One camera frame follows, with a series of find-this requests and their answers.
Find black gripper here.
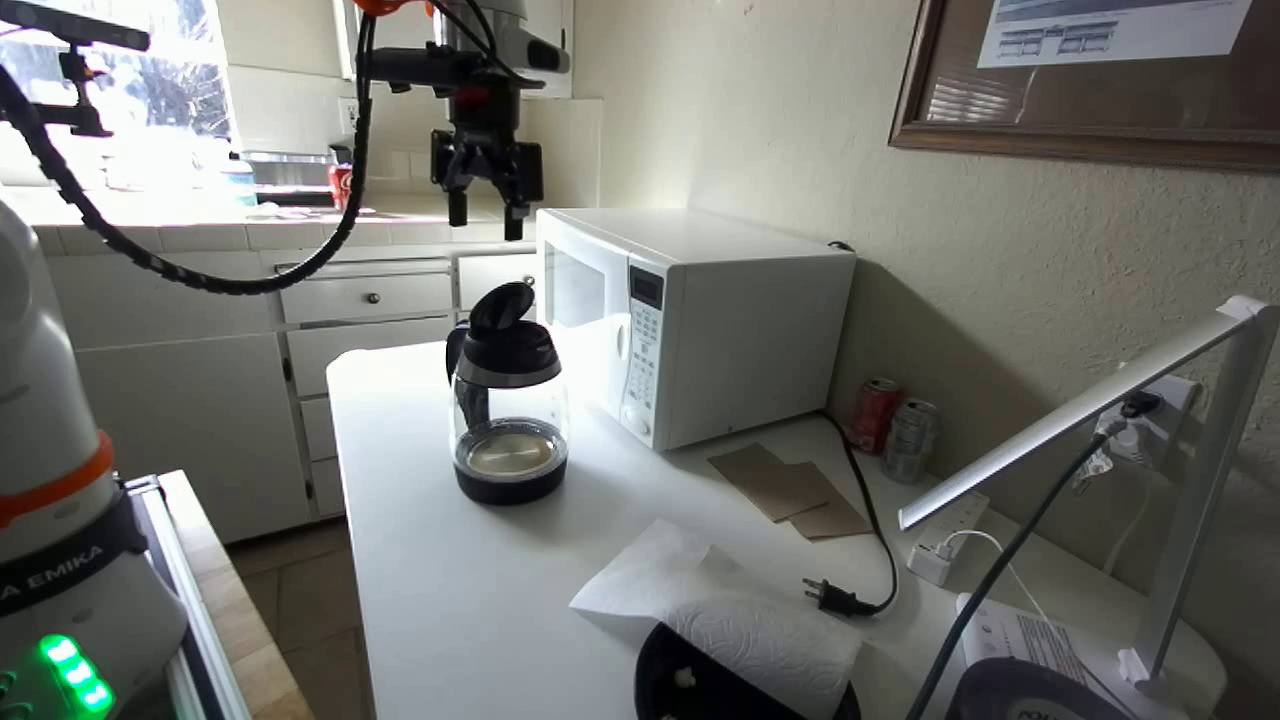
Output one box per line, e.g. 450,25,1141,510
427,122,546,245

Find glass kettle with black lid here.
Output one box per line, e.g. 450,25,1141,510
440,272,577,510

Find red bottle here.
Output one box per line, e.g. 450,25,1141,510
322,141,365,222

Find silver metal countertop appliance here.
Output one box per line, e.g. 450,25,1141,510
243,147,334,213

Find white microwave oven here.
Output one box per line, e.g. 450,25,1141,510
532,206,860,458

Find white kitchen cabinet with drawers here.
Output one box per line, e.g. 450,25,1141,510
35,218,543,546

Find red soda can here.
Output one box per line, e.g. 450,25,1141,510
848,378,908,461

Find white paper towel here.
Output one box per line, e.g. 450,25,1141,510
568,516,872,720

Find wooden robot mounting table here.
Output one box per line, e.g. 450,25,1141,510
125,470,314,720

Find silver soda can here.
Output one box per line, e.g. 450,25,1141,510
883,395,944,487

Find black round disc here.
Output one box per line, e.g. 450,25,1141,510
630,622,862,720

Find wooden framed notice board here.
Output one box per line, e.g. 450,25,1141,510
888,0,1280,178

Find white desk lamp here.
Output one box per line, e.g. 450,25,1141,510
892,293,1280,720

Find white printed paper sheet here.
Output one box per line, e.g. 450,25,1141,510
971,0,1257,71

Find white papers with dark circle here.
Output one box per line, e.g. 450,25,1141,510
931,593,1183,720

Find black corrugated cable conduit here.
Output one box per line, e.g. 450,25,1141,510
0,11,382,302

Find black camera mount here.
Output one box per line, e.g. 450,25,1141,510
0,0,153,141

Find black power cord with plug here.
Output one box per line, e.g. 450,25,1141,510
798,414,905,622

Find white cable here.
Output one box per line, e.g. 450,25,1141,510
911,526,1072,643

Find thin black lamp cable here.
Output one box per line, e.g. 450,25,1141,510
905,388,1162,720

